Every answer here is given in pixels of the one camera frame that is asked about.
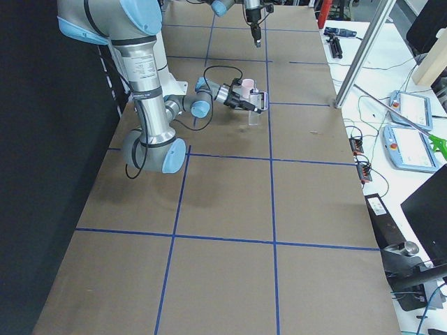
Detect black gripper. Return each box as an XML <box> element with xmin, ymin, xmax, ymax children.
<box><xmin>223</xmin><ymin>78</ymin><xmax>261</xmax><ymax>114</ymax></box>
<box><xmin>244</xmin><ymin>5</ymin><xmax>262</xmax><ymax>48</ymax></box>

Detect pink paper cup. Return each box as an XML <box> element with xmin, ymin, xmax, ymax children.
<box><xmin>241</xmin><ymin>78</ymin><xmax>256</xmax><ymax>99</ymax></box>

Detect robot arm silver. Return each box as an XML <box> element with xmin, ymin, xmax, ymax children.
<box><xmin>187</xmin><ymin>0</ymin><xmax>266</xmax><ymax>48</ymax></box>
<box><xmin>57</xmin><ymin>1</ymin><xmax>268</xmax><ymax>174</ymax></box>

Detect digital kitchen scale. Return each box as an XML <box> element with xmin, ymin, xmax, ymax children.
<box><xmin>249</xmin><ymin>91</ymin><xmax>269</xmax><ymax>113</ymax></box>

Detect folded blue umbrella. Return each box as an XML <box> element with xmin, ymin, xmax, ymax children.
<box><xmin>323</xmin><ymin>27</ymin><xmax>357</xmax><ymax>38</ymax></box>

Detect red object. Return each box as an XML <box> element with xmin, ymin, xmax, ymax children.
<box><xmin>317</xmin><ymin>0</ymin><xmax>332</xmax><ymax>29</ymax></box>

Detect black tripod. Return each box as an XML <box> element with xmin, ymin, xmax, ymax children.
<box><xmin>327</xmin><ymin>33</ymin><xmax>343</xmax><ymax>59</ymax></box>

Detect orange connector strip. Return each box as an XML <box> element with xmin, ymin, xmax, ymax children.
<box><xmin>349</xmin><ymin>136</ymin><xmax>372</xmax><ymax>185</ymax></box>

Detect teach pendant near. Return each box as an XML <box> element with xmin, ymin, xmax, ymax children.
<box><xmin>382</xmin><ymin>125</ymin><xmax>441</xmax><ymax>173</ymax></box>

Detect teach pendant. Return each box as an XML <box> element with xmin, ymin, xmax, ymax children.
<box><xmin>382</xmin><ymin>125</ymin><xmax>441</xmax><ymax>173</ymax></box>
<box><xmin>389</xmin><ymin>90</ymin><xmax>433</xmax><ymax>131</ymax></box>

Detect teach pendant far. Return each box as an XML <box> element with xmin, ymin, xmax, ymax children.
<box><xmin>389</xmin><ymin>90</ymin><xmax>433</xmax><ymax>131</ymax></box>

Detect black box device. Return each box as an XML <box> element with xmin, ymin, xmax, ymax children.
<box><xmin>365</xmin><ymin>193</ymin><xmax>412</xmax><ymax>257</ymax></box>

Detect black monitor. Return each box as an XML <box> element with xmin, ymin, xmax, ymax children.
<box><xmin>401</xmin><ymin>166</ymin><xmax>446</xmax><ymax>265</ymax></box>

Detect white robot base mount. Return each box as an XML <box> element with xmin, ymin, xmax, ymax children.
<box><xmin>161</xmin><ymin>71</ymin><xmax>189</xmax><ymax>96</ymax></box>

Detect aluminium frame post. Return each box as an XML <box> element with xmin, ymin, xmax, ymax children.
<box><xmin>334</xmin><ymin>0</ymin><xmax>396</xmax><ymax>109</ymax></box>

